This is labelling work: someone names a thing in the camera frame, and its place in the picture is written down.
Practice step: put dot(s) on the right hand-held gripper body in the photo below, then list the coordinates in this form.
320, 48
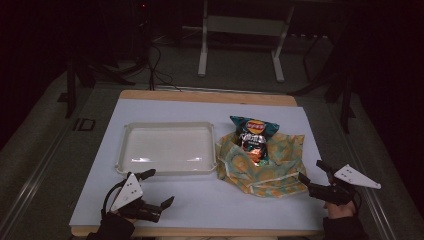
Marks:
336, 191

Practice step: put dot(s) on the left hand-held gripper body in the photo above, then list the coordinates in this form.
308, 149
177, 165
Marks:
128, 193

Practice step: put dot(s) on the person's right hand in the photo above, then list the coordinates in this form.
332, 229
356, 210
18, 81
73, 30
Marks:
340, 210

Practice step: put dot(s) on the person's left hand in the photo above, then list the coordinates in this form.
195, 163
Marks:
117, 218

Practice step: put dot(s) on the green patterned cloth bag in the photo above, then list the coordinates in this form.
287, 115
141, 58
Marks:
283, 166

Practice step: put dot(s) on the white plastic tray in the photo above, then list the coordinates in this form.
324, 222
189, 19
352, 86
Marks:
168, 150

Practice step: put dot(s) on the white table mat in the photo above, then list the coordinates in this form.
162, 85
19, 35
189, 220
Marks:
200, 203

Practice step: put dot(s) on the black metal stand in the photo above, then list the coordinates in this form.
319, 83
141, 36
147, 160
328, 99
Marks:
70, 90
346, 103

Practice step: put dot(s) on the blue chips bag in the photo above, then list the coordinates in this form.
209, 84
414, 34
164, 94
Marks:
255, 133

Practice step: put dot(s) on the black floor bracket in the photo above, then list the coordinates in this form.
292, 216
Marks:
85, 124

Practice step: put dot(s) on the white metal stand frame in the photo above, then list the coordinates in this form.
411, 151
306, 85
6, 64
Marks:
245, 25

